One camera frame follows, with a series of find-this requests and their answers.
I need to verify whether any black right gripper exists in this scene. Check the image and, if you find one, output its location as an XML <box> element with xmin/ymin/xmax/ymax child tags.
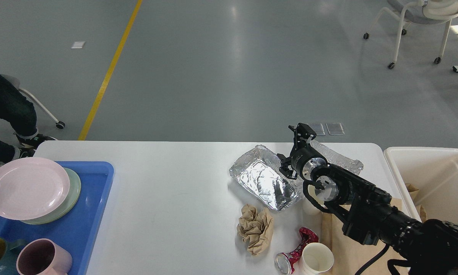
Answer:
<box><xmin>277</xmin><ymin>123</ymin><xmax>328</xmax><ymax>181</ymax></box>

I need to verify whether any pink plate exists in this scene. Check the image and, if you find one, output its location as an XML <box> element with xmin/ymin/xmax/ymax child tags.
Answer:
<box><xmin>0</xmin><ymin>157</ymin><xmax>70</xmax><ymax>220</ymax></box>

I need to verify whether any blue HOME mug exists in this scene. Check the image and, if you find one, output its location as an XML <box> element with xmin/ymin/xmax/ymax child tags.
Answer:
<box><xmin>0</xmin><ymin>238</ymin><xmax>28</xmax><ymax>275</ymax></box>

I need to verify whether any pink mug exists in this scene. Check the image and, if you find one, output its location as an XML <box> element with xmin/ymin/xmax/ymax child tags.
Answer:
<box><xmin>16</xmin><ymin>238</ymin><xmax>72</xmax><ymax>275</ymax></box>

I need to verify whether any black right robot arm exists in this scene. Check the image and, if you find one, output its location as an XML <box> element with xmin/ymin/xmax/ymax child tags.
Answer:
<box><xmin>278</xmin><ymin>123</ymin><xmax>458</xmax><ymax>275</ymax></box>

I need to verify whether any aluminium foil tray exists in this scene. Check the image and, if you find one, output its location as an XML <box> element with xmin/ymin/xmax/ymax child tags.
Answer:
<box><xmin>229</xmin><ymin>140</ymin><xmax>364</xmax><ymax>211</ymax></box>

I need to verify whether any green plate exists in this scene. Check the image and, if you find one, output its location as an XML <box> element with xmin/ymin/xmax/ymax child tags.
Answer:
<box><xmin>21</xmin><ymin>167</ymin><xmax>81</xmax><ymax>225</ymax></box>

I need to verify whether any seated person in black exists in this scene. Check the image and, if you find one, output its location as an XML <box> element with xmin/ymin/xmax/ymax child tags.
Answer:
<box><xmin>0</xmin><ymin>75</ymin><xmax>56</xmax><ymax>163</ymax></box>

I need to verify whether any crumpled brown paper ball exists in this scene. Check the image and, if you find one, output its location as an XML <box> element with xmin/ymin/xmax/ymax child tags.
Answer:
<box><xmin>237</xmin><ymin>204</ymin><xmax>274</xmax><ymax>257</ymax></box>

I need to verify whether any blue plastic tray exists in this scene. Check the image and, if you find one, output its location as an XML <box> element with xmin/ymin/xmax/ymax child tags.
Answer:
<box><xmin>0</xmin><ymin>161</ymin><xmax>114</xmax><ymax>275</ymax></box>

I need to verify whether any white chair on left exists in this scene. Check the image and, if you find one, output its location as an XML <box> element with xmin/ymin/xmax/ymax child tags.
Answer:
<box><xmin>1</xmin><ymin>74</ymin><xmax>65</xmax><ymax>130</ymax></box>

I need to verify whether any white paper cup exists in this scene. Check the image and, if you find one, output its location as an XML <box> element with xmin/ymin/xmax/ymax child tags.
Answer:
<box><xmin>299</xmin><ymin>243</ymin><xmax>335</xmax><ymax>275</ymax></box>

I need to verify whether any crushed red soda can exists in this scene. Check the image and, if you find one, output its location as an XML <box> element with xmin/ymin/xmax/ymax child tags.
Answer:
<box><xmin>274</xmin><ymin>227</ymin><xmax>319</xmax><ymax>275</ymax></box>

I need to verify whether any brown paper bag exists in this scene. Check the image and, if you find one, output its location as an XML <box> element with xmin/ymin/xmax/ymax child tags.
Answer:
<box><xmin>320</xmin><ymin>198</ymin><xmax>404</xmax><ymax>275</ymax></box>

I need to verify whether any white plastic bin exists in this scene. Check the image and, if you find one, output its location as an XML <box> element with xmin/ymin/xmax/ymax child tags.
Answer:
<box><xmin>383</xmin><ymin>147</ymin><xmax>458</xmax><ymax>224</ymax></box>

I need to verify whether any white office chair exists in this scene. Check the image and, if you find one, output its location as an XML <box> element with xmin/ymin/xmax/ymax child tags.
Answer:
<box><xmin>362</xmin><ymin>0</ymin><xmax>458</xmax><ymax>70</ymax></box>

